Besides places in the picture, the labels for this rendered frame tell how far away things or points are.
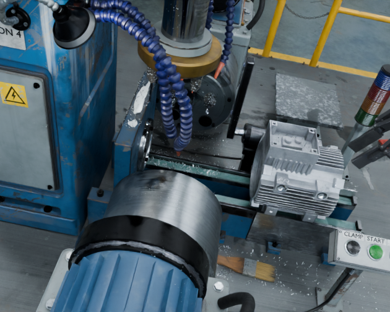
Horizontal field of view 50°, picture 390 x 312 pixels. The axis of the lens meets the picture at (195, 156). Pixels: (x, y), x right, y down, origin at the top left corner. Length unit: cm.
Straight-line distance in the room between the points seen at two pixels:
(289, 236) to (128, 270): 77
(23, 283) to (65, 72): 55
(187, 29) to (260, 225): 58
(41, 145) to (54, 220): 26
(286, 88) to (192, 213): 95
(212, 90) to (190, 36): 38
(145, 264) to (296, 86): 128
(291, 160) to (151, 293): 64
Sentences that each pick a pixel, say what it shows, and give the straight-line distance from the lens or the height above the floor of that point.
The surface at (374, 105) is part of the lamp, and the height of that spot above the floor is 111.
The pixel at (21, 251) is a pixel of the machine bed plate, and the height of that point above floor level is 80.
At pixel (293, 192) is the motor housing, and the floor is 104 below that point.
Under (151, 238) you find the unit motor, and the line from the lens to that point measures 51.
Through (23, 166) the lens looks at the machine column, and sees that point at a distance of 104.
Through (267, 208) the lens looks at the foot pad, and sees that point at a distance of 110.
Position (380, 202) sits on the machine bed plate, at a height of 80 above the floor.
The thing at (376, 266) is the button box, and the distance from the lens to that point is 101.
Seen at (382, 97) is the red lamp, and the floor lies 114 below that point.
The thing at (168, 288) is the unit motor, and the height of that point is 135.
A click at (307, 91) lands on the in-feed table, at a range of 168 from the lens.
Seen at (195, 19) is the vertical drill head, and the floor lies 141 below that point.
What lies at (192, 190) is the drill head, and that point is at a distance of 84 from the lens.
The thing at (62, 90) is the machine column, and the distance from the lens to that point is 85.
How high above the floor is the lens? 178
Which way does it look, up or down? 43 degrees down
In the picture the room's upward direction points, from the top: 12 degrees clockwise
